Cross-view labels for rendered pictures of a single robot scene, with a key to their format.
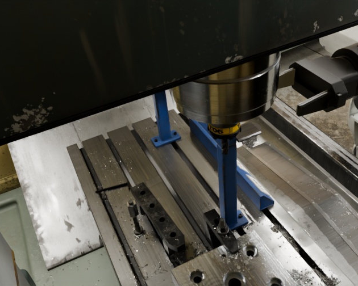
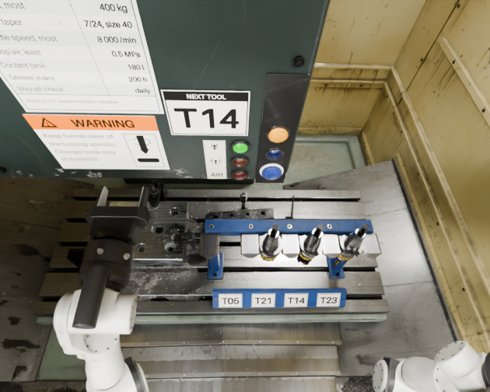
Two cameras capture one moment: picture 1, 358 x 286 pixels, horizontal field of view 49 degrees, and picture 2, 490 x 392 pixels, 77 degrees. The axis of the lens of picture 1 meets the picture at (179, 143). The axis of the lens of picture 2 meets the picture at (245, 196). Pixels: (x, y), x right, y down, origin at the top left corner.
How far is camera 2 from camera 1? 1.02 m
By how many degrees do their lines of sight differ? 65
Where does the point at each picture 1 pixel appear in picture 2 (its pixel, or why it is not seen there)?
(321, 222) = (202, 365)
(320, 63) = (122, 222)
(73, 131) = (395, 208)
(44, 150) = (379, 185)
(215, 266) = (173, 223)
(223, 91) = not seen: hidden behind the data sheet
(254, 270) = (156, 242)
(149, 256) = (220, 208)
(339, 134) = not seen: outside the picture
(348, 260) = (164, 362)
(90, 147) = (349, 205)
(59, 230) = not seen: hidden behind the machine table
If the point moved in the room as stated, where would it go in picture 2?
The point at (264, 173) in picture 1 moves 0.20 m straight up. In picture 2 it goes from (283, 361) to (292, 355)
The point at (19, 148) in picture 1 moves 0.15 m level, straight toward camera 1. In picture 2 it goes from (383, 168) to (354, 170)
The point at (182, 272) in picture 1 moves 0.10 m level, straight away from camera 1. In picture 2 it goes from (182, 205) to (207, 212)
